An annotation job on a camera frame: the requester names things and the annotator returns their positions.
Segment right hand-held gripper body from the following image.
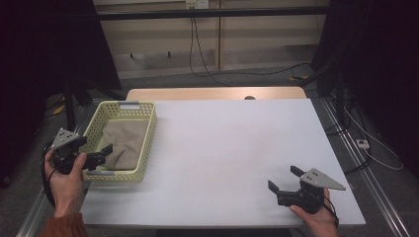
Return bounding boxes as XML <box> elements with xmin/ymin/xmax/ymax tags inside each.
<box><xmin>276</xmin><ymin>167</ymin><xmax>347</xmax><ymax>215</ymax></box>

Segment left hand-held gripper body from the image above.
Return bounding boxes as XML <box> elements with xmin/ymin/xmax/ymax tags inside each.
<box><xmin>49</xmin><ymin>127</ymin><xmax>107</xmax><ymax>176</ymax></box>

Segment beige pants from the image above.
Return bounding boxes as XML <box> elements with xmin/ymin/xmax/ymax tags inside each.
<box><xmin>98</xmin><ymin>118</ymin><xmax>150</xmax><ymax>172</ymax></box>

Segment pale yellow plastic basket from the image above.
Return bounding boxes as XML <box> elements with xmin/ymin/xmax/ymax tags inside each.
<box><xmin>66</xmin><ymin>100</ymin><xmax>158</xmax><ymax>183</ymax></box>

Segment person's right hand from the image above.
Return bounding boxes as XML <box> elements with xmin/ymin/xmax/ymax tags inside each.
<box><xmin>289</xmin><ymin>188</ymin><xmax>340</xmax><ymax>237</ymax></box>

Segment person's left hand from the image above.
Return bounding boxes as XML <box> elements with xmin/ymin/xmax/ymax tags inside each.
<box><xmin>43</xmin><ymin>149</ymin><xmax>88</xmax><ymax>218</ymax></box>

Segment black metal stand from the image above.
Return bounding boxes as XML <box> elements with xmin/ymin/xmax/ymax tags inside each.
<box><xmin>61</xmin><ymin>73</ymin><xmax>127</xmax><ymax>138</ymax></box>
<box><xmin>297</xmin><ymin>58</ymin><xmax>347</xmax><ymax>127</ymax></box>

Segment black curtain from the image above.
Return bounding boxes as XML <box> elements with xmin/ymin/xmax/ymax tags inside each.
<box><xmin>0</xmin><ymin>0</ymin><xmax>124</xmax><ymax>191</ymax></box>
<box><xmin>310</xmin><ymin>0</ymin><xmax>419</xmax><ymax>171</ymax></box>

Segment light wooden table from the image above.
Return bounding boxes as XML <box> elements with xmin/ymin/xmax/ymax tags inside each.
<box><xmin>126</xmin><ymin>86</ymin><xmax>307</xmax><ymax>102</ymax></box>

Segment black horizontal bar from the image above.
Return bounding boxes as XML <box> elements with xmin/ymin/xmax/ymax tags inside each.
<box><xmin>96</xmin><ymin>5</ymin><xmax>330</xmax><ymax>22</ymax></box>

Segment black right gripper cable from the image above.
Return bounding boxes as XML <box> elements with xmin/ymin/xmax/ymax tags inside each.
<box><xmin>320</xmin><ymin>194</ymin><xmax>340</xmax><ymax>229</ymax></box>

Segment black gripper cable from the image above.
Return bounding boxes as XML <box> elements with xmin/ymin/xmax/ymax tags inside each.
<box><xmin>41</xmin><ymin>140</ymin><xmax>57</xmax><ymax>209</ymax></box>
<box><xmin>320</xmin><ymin>194</ymin><xmax>340</xmax><ymax>229</ymax></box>

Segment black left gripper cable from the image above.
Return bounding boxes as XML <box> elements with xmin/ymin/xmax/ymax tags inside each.
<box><xmin>41</xmin><ymin>140</ymin><xmax>57</xmax><ymax>209</ymax></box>

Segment aluminium floor rail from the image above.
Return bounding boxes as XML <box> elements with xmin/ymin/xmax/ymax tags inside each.
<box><xmin>319</xmin><ymin>98</ymin><xmax>412</xmax><ymax>237</ymax></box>
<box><xmin>15</xmin><ymin>98</ymin><xmax>102</xmax><ymax>237</ymax></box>

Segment thin black cable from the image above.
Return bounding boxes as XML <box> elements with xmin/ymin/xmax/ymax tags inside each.
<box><xmin>324</xmin><ymin>122</ymin><xmax>374</xmax><ymax>176</ymax></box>

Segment white cable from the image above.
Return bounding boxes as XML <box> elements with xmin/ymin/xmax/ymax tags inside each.
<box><xmin>343</xmin><ymin>107</ymin><xmax>405</xmax><ymax>172</ymax></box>

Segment black hanging cable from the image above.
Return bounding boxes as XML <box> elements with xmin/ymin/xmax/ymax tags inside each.
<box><xmin>188</xmin><ymin>8</ymin><xmax>231</xmax><ymax>87</ymax></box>

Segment white wall socket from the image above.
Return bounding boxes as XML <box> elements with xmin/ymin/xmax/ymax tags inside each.
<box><xmin>185</xmin><ymin>0</ymin><xmax>210</xmax><ymax>10</ymax></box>

